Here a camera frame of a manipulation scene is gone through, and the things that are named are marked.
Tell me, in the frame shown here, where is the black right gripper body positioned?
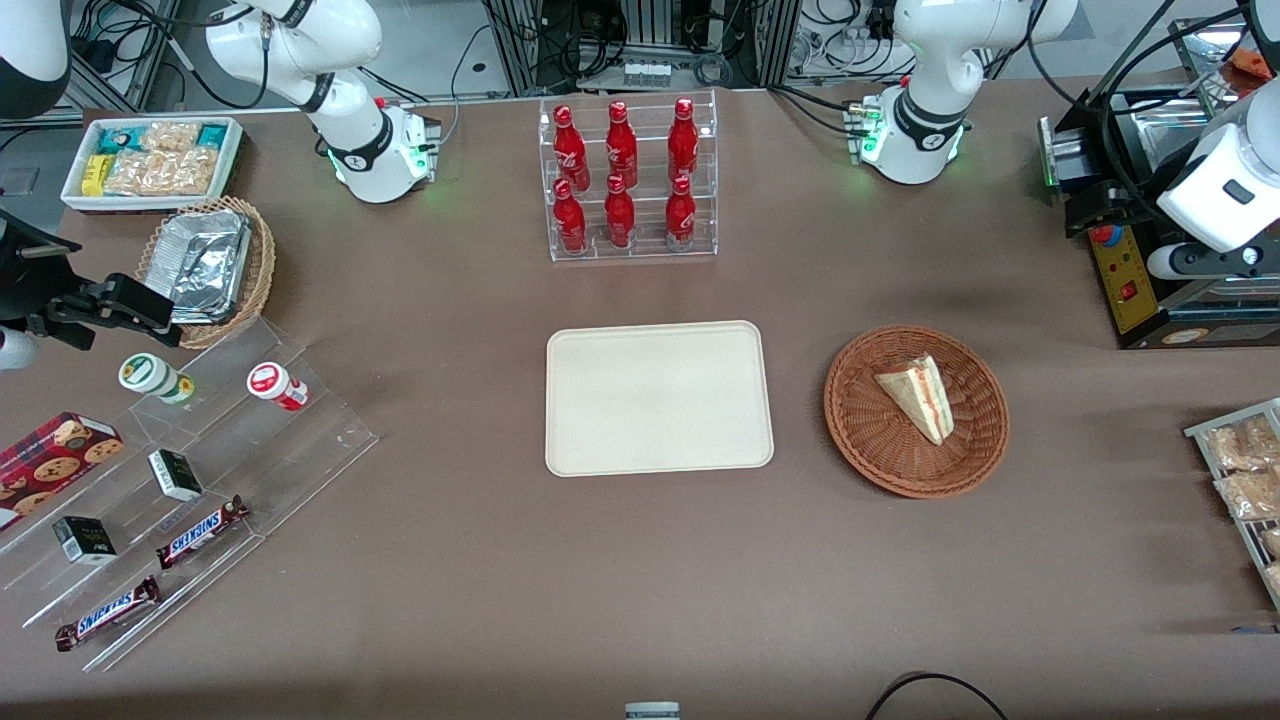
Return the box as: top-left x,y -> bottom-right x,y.
0,258 -> 49,336

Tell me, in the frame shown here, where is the triangular sandwich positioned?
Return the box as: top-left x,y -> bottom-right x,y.
873,355 -> 956,447

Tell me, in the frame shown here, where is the light oval wicker basket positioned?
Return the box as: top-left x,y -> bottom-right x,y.
135,196 -> 277,351

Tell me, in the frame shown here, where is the brown round wicker basket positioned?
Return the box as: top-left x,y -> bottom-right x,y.
823,325 -> 1011,499

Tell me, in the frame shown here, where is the cream plastic tray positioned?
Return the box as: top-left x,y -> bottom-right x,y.
545,320 -> 776,478

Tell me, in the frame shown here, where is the white rectangular snack bin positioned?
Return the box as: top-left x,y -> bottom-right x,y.
60,115 -> 246,214

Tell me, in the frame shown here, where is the green lidded white cup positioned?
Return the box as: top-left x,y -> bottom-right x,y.
118,352 -> 196,406

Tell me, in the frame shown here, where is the black hot food display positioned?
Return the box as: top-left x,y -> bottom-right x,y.
1038,15 -> 1280,351

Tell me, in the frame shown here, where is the aluminium foil container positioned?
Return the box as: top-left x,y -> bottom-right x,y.
160,208 -> 253,324

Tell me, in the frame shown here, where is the large clear cracker bag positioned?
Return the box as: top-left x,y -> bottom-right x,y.
105,148 -> 218,197

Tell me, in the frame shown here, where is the red lidded white cup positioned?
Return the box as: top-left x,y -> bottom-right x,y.
247,362 -> 310,412

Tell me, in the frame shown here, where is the small clear cracker bag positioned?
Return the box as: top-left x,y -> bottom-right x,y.
140,121 -> 203,154

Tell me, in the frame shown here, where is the red tartan cookie box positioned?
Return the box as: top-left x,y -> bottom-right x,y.
0,411 -> 126,531

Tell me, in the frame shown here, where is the small black box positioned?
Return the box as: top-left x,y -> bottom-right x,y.
148,449 -> 204,503
52,516 -> 118,566

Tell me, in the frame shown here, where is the clear acrylic stepped display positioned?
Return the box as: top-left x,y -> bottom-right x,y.
0,315 -> 381,673

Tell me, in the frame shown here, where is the brown Snickers bar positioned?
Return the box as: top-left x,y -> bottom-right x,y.
155,495 -> 251,571
55,575 -> 163,653

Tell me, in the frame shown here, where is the red cola bottle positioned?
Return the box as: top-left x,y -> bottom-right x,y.
552,105 -> 591,193
665,176 -> 697,251
604,174 -> 637,249
605,101 -> 639,189
667,98 -> 699,184
553,179 -> 589,254

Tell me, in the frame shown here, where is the clear acrylic bottle rack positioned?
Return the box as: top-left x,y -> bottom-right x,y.
538,88 -> 719,263

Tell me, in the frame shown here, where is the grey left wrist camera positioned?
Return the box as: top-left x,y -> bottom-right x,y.
1147,243 -> 1266,283

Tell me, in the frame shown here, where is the aluminium profile frame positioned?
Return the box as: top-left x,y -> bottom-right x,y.
485,0 -> 803,96

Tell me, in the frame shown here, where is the grey thin cable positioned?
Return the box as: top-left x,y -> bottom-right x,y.
440,25 -> 501,146

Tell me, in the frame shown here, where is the black cable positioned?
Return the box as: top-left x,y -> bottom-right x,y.
865,672 -> 1011,720

